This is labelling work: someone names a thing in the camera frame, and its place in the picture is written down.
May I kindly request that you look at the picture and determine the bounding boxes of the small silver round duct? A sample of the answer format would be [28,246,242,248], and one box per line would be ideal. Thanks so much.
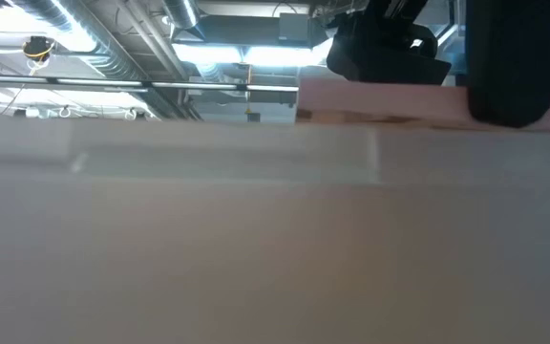
[162,0,201,30]

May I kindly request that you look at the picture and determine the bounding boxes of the long ceiling light rail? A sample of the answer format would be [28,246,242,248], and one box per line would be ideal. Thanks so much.
[0,74,300,94]

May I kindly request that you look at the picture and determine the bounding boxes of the grey rectangular duct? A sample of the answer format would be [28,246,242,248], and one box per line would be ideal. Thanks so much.
[193,12,314,47]

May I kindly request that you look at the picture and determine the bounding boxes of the clear plastic storage box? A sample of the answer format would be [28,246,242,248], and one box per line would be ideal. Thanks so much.
[0,117,550,344]

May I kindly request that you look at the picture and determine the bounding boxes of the yellow ceiling cable reel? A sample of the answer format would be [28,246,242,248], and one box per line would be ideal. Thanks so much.
[22,35,56,62]

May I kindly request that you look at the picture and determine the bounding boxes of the pink sticky note pad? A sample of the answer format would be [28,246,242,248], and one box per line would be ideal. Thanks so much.
[296,77,550,133]

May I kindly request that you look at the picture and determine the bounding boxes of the grey ceiling box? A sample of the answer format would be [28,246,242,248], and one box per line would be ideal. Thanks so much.
[278,12,312,42]

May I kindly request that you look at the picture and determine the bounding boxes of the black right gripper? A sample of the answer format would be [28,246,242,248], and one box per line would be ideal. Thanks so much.
[326,0,550,129]

